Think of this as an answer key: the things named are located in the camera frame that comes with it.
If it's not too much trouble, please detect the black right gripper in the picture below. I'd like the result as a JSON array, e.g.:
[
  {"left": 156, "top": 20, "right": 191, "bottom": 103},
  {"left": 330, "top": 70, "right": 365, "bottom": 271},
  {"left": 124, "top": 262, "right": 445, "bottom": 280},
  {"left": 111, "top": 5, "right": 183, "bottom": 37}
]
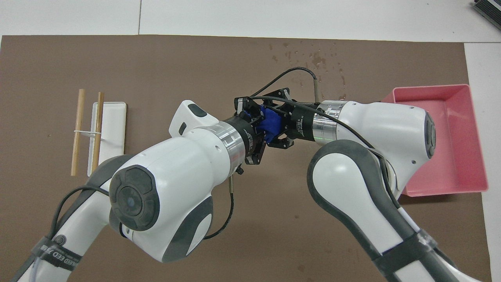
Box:
[{"left": 261, "top": 88, "right": 323, "bottom": 149}]

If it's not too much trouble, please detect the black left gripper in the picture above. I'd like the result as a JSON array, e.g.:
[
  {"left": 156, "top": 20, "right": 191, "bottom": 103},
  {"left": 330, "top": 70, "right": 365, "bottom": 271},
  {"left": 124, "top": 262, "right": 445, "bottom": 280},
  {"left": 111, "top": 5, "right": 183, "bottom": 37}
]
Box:
[{"left": 225, "top": 96, "right": 268, "bottom": 165}]

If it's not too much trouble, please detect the blue towel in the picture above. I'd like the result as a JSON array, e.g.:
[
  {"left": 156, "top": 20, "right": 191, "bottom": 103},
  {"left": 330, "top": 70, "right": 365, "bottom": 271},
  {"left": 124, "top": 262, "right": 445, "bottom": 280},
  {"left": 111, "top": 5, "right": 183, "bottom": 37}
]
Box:
[{"left": 240, "top": 107, "right": 283, "bottom": 144}]

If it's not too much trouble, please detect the brown table mat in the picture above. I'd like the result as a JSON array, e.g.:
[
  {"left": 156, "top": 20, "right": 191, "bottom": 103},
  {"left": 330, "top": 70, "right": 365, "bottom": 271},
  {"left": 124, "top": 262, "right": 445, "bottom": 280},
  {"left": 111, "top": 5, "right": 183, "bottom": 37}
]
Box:
[{"left": 0, "top": 34, "right": 492, "bottom": 282}]

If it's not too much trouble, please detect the white rack base tray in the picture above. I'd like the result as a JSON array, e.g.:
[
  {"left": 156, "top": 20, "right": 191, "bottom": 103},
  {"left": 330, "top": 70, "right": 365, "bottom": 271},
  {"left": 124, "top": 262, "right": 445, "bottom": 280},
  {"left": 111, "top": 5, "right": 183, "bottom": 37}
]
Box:
[{"left": 87, "top": 102, "right": 127, "bottom": 177}]

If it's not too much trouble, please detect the wooden rod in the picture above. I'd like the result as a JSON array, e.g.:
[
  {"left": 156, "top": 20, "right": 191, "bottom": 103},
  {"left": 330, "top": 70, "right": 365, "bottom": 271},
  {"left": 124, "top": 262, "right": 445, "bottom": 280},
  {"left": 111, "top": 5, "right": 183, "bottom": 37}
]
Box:
[{"left": 71, "top": 89, "right": 86, "bottom": 176}]

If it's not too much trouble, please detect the pink plastic bin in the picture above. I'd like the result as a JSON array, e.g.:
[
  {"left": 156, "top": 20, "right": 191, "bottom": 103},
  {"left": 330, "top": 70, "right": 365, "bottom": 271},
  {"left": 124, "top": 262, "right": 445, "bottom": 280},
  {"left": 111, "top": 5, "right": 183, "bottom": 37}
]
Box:
[{"left": 380, "top": 84, "right": 489, "bottom": 197}]

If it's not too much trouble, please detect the dark grey ribbed device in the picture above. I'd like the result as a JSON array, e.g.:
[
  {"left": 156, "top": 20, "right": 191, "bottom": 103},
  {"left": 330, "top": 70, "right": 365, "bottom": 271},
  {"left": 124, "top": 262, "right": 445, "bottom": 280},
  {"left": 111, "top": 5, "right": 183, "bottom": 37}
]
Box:
[{"left": 472, "top": 0, "right": 501, "bottom": 20}]

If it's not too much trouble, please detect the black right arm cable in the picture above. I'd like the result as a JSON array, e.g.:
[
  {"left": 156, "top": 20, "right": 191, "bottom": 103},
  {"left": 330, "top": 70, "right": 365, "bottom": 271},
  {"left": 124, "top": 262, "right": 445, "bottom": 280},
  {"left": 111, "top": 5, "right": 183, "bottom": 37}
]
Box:
[{"left": 249, "top": 67, "right": 396, "bottom": 204}]

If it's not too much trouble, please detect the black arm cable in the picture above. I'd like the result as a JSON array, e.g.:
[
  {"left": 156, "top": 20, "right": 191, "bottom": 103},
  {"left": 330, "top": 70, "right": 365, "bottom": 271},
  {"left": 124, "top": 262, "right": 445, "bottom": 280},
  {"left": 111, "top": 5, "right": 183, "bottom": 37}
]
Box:
[
  {"left": 53, "top": 166, "right": 245, "bottom": 241},
  {"left": 249, "top": 67, "right": 396, "bottom": 204}
]

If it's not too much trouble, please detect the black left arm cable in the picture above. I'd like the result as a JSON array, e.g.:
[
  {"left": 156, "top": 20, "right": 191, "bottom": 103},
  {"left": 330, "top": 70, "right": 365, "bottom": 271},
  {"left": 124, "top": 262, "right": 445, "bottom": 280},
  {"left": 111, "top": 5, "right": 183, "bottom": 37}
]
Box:
[{"left": 53, "top": 166, "right": 245, "bottom": 241}]

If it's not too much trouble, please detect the white rod holder bracket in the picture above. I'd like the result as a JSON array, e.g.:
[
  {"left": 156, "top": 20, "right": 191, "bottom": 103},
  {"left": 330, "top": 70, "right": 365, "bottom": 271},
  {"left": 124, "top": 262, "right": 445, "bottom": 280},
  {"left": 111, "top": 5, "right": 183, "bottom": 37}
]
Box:
[{"left": 74, "top": 129, "right": 104, "bottom": 140}]

